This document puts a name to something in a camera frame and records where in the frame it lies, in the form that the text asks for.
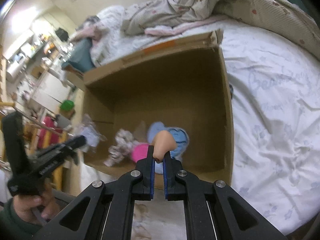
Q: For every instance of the pink toy ear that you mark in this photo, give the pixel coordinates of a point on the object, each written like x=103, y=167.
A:
x=139, y=152

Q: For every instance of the pink garment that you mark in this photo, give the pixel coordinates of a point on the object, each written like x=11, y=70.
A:
x=163, y=30

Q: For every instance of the beige patterned quilt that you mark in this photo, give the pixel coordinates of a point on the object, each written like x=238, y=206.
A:
x=279, y=16

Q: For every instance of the green plastic bucket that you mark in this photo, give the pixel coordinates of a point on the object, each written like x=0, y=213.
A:
x=67, y=105

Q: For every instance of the light blue fuzzy sock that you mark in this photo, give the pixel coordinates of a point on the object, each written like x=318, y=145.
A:
x=180, y=136

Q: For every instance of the teal pillow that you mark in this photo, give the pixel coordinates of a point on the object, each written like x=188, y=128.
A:
x=80, y=58

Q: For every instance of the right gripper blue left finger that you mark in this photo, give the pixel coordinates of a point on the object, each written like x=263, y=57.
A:
x=144, y=189

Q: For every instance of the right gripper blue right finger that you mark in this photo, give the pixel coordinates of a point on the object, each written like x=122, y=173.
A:
x=173, y=190

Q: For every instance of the person's left hand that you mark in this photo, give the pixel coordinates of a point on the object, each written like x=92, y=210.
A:
x=37, y=209

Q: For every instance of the white floral bed sheet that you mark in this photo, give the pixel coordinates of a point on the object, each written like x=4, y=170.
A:
x=276, y=122

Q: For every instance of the open cardboard box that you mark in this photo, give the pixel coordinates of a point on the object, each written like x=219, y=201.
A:
x=181, y=83

